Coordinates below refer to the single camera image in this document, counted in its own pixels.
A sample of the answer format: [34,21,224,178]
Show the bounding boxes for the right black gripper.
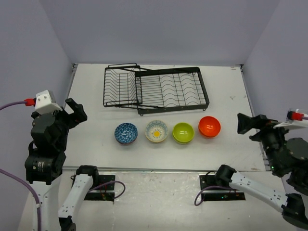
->
[235,111,295,171]

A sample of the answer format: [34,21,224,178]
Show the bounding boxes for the orange bowl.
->
[198,116,221,134]
[199,131,219,139]

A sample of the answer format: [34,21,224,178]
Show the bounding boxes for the blue zigzag pattern bowl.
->
[114,123,138,145]

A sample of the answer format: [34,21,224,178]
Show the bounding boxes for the lime green bowl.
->
[172,122,195,141]
[173,137,192,144]

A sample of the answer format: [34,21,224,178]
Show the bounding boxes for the yellow sun pattern bowl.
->
[145,120,168,143]

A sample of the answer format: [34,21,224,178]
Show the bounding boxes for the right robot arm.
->
[215,109,308,230]

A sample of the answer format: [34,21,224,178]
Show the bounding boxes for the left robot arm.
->
[25,98,100,231]

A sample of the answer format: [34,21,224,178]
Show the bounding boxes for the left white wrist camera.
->
[35,90,63,115]

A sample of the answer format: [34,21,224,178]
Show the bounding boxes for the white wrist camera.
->
[35,90,63,115]
[274,108,308,130]

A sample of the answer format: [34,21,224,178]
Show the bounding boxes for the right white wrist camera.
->
[274,108,308,130]

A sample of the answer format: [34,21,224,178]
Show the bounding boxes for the black wire dish rack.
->
[103,63,210,116]

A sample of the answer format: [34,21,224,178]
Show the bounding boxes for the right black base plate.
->
[199,172,246,202]

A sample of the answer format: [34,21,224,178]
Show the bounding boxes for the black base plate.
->
[199,172,246,202]
[84,174,116,202]

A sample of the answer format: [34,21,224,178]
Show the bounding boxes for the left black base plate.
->
[84,174,116,202]

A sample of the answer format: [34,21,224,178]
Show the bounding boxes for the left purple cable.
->
[0,98,43,231]

